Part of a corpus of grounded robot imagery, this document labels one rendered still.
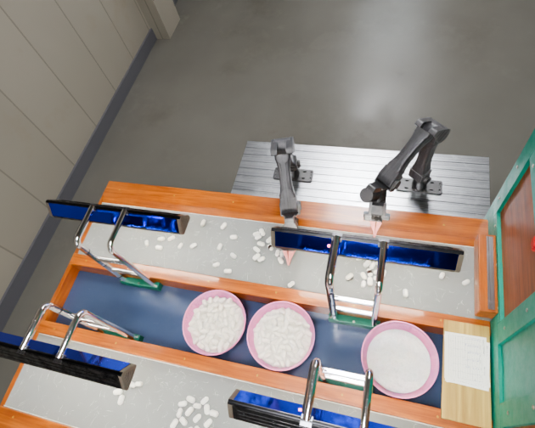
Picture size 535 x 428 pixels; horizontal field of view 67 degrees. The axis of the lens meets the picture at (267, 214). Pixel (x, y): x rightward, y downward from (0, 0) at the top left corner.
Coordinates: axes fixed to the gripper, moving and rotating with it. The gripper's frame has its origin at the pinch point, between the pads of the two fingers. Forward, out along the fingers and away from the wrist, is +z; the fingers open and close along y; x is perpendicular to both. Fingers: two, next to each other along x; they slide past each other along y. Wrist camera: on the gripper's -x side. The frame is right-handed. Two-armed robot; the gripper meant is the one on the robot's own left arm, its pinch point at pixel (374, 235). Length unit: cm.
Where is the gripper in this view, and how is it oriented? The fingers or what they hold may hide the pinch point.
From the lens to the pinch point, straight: 170.1
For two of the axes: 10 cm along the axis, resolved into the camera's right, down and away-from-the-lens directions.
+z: -0.5, 9.8, 2.1
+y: 9.6, 1.1, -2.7
